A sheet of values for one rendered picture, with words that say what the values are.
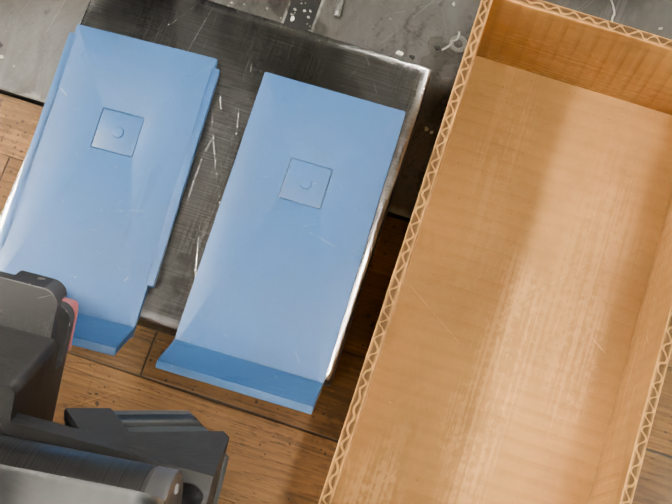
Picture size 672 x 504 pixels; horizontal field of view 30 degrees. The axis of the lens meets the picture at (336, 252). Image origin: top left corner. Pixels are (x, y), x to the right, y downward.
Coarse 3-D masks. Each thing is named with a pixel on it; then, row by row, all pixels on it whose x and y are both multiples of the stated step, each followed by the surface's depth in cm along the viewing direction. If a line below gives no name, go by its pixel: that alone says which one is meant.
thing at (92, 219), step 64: (64, 64) 60; (128, 64) 60; (192, 64) 60; (64, 128) 59; (192, 128) 59; (64, 192) 58; (128, 192) 58; (0, 256) 57; (64, 256) 57; (128, 256) 57; (128, 320) 57
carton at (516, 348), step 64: (512, 0) 56; (512, 64) 62; (576, 64) 60; (640, 64) 58; (448, 128) 54; (512, 128) 61; (576, 128) 61; (640, 128) 62; (448, 192) 60; (512, 192) 61; (576, 192) 61; (640, 192) 61; (448, 256) 60; (512, 256) 60; (576, 256) 60; (640, 256) 60; (384, 320) 52; (448, 320) 59; (512, 320) 59; (576, 320) 59; (640, 320) 58; (384, 384) 58; (448, 384) 58; (512, 384) 58; (576, 384) 58; (640, 384) 54; (384, 448) 57; (448, 448) 57; (512, 448) 57; (576, 448) 57; (640, 448) 51
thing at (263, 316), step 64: (256, 128) 59; (320, 128) 59; (384, 128) 59; (256, 192) 58; (256, 256) 58; (320, 256) 58; (192, 320) 57; (256, 320) 57; (320, 320) 57; (256, 384) 54; (320, 384) 56
